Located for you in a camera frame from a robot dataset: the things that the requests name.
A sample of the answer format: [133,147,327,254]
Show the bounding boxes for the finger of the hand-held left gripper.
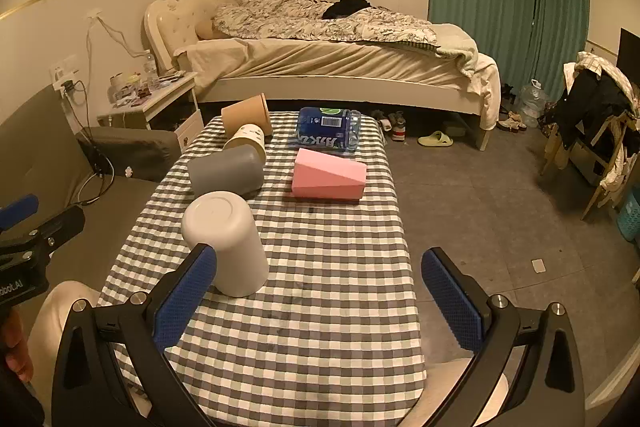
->
[0,194,86,269]

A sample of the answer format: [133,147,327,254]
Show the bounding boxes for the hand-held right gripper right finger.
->
[421,247,586,427]

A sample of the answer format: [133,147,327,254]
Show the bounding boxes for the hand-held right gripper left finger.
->
[51,243,221,427]

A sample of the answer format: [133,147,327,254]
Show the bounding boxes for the white plastic cup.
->
[181,190,271,298]

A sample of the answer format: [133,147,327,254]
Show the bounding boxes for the grey plastic cup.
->
[188,144,266,198]

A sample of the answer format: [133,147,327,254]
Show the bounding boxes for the white paper cup green print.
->
[222,122,266,158]

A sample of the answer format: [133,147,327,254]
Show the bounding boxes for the brown paper cup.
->
[221,93,274,138]

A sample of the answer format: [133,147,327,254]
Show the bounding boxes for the person's left hand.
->
[0,308,35,383]

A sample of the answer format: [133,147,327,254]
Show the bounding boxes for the person's left leg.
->
[26,281,153,427]

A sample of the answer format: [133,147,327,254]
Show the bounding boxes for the person's leg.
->
[424,356,512,427]
[26,281,153,427]

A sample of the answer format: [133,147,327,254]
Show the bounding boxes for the person's right leg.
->
[424,356,512,427]

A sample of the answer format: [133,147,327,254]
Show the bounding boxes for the grey sofa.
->
[0,83,182,308]

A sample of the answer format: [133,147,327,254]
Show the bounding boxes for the dark grey cushion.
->
[75,126,182,184]

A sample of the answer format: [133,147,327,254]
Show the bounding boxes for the grey checkered tablecloth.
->
[97,109,429,427]

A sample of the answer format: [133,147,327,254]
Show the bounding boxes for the green slipper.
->
[417,130,454,148]

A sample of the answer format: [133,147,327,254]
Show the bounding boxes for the white nightstand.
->
[97,71,205,154]

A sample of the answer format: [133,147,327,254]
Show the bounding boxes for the pink tissue box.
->
[291,148,368,204]

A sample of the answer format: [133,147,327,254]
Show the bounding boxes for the grey sneaker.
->
[389,111,408,142]

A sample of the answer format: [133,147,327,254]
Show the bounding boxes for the wooden chair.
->
[539,107,632,222]

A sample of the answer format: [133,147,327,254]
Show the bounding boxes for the beige shoes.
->
[496,111,529,134]

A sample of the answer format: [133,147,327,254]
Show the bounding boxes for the light blue laundry basket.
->
[616,186,640,244]

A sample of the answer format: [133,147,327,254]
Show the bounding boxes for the clear plastic bag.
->
[517,79,549,128]

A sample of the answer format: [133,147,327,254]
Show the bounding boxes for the pile of clothes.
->
[544,51,640,192]

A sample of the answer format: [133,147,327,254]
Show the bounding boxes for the beige pillow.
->
[194,18,227,42]

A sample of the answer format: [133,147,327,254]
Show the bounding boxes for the cream fleece blanket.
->
[434,23,502,118]

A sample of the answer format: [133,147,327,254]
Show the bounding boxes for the cream bed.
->
[144,0,502,152]

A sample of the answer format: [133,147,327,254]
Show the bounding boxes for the black screen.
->
[617,27,640,84]

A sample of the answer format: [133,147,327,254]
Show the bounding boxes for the patterned duvet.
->
[212,0,439,46]

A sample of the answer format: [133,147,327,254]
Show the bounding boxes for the black garment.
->
[321,0,375,20]

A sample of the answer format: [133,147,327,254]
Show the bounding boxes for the white wall socket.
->
[49,53,82,96]

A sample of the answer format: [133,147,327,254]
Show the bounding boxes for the white cable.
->
[84,13,152,58]

